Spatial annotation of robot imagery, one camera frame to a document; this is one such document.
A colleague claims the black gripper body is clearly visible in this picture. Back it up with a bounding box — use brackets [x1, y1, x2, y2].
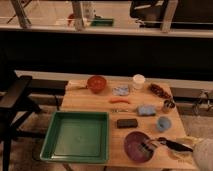
[157, 137, 192, 152]

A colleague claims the purple bowl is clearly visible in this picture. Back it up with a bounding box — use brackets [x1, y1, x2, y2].
[124, 131, 154, 163]

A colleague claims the red bowl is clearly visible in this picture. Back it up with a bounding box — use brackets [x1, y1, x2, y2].
[87, 75, 107, 93]

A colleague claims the small blue cup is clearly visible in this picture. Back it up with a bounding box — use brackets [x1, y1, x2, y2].
[156, 116, 172, 132]

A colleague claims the small brown jar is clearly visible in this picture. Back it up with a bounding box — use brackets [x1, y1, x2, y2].
[162, 100, 175, 113]

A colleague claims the blue folded cloth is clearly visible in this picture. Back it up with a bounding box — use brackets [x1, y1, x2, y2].
[137, 105, 156, 116]

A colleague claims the black rectangular sponge block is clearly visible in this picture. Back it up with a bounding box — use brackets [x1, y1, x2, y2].
[117, 119, 138, 128]

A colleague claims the brown pinecone-like object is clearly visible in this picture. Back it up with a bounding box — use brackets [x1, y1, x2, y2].
[149, 83, 171, 99]

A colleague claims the small metal utensil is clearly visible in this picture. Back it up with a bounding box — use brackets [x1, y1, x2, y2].
[111, 109, 129, 113]

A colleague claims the white cup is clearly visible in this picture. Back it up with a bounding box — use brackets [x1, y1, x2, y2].
[133, 74, 145, 89]

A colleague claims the orange carrot toy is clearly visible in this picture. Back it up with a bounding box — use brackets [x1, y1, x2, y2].
[109, 98, 131, 104]

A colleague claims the light blue crumpled cloth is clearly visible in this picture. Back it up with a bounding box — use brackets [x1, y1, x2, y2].
[112, 85, 130, 96]

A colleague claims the green plastic tray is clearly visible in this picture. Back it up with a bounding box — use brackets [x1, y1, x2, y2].
[40, 111, 109, 164]

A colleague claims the black chair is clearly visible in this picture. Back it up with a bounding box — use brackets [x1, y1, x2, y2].
[0, 76, 45, 171]

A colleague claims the yellow-handled spoon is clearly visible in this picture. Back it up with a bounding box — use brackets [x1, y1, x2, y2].
[70, 86, 88, 90]

